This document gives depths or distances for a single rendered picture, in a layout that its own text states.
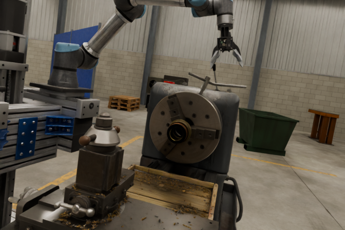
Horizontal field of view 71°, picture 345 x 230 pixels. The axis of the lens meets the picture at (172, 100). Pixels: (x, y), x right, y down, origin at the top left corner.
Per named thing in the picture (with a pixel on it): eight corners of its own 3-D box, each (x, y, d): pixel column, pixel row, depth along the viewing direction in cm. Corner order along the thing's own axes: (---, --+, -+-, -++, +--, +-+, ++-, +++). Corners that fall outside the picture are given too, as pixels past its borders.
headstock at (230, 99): (166, 134, 184) (173, 83, 181) (229, 147, 173) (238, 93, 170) (136, 154, 126) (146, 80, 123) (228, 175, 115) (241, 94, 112)
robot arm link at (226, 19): (217, 20, 119) (234, 18, 117) (217, 29, 119) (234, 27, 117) (215, 15, 112) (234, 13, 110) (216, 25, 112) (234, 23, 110)
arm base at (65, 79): (40, 83, 124) (42, 64, 124) (63, 84, 139) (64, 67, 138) (63, 87, 119) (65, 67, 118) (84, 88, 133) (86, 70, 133)
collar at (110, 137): (95, 134, 57) (96, 122, 57) (126, 141, 55) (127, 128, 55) (74, 141, 49) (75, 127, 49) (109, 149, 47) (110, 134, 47)
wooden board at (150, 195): (131, 172, 102) (132, 163, 102) (216, 193, 94) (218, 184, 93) (91, 205, 73) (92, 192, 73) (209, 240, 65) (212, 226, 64)
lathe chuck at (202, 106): (145, 139, 118) (171, 80, 114) (204, 170, 111) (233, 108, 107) (138, 144, 109) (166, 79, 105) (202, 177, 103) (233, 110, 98)
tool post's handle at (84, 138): (89, 140, 49) (90, 131, 49) (98, 142, 49) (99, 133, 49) (75, 146, 45) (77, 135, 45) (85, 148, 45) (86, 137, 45)
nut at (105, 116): (99, 125, 54) (101, 109, 54) (115, 128, 53) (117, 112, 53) (90, 127, 50) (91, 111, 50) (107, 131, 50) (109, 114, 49)
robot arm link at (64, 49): (47, 64, 124) (50, 38, 123) (66, 67, 137) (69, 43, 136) (65, 68, 121) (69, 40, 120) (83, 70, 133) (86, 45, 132)
